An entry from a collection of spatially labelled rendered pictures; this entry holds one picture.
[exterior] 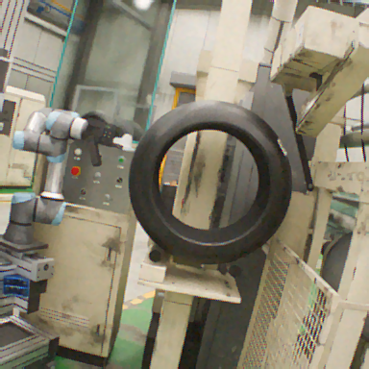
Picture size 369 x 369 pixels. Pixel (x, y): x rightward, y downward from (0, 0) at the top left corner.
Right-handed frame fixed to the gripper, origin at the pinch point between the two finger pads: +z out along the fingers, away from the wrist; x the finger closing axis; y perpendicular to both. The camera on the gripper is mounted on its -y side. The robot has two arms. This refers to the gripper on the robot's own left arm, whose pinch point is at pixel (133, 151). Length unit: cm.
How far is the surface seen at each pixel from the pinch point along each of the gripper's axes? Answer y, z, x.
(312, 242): -13, 81, 22
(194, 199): -11.4, 26.7, 26.5
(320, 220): -3, 81, 21
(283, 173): 9, 52, -11
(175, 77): 210, -101, 975
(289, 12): 97, 45, 59
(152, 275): -38.3, 20.4, -10.3
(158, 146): 4.3, 9.1, -12.0
